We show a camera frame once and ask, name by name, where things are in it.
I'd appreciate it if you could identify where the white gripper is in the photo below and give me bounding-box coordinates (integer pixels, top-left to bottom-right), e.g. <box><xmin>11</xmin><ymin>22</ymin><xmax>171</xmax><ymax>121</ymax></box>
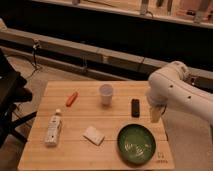
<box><xmin>146</xmin><ymin>88</ymin><xmax>166</xmax><ymax>123</ymax></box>

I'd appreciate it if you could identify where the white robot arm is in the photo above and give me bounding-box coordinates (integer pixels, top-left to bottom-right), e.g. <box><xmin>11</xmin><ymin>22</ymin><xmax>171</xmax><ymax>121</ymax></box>
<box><xmin>146</xmin><ymin>61</ymin><xmax>213</xmax><ymax>125</ymax></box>

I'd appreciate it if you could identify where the white sponge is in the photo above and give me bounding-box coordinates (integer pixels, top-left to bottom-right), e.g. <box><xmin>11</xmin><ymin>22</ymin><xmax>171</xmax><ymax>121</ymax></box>
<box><xmin>83</xmin><ymin>126</ymin><xmax>105</xmax><ymax>146</ymax></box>

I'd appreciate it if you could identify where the green bowl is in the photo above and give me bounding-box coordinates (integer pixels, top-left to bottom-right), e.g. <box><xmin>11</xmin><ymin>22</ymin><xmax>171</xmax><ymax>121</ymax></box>
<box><xmin>117</xmin><ymin>124</ymin><xmax>156</xmax><ymax>165</ymax></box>

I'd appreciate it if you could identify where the translucent plastic cup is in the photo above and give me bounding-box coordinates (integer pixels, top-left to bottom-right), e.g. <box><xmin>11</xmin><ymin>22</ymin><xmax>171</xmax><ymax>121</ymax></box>
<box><xmin>99</xmin><ymin>84</ymin><xmax>113</xmax><ymax>106</ymax></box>

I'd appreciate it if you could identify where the wooden folding table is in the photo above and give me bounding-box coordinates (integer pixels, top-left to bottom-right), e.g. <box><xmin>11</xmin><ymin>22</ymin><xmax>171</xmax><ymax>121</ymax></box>
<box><xmin>18</xmin><ymin>81</ymin><xmax>174</xmax><ymax>171</ymax></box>

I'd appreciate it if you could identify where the clear plastic bottle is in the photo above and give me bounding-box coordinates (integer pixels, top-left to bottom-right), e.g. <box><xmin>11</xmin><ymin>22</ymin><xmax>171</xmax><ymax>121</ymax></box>
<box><xmin>44</xmin><ymin>109</ymin><xmax>62</xmax><ymax>147</ymax></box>

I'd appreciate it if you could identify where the black equipment stand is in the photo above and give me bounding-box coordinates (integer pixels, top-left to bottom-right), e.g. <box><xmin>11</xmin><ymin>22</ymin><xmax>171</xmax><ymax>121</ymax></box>
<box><xmin>0</xmin><ymin>49</ymin><xmax>36</xmax><ymax>148</ymax></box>

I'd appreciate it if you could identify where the black cable on wall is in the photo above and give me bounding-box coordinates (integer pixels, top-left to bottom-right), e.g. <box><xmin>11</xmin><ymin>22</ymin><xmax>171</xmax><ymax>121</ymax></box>
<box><xmin>26</xmin><ymin>39</ymin><xmax>43</xmax><ymax>79</ymax></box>

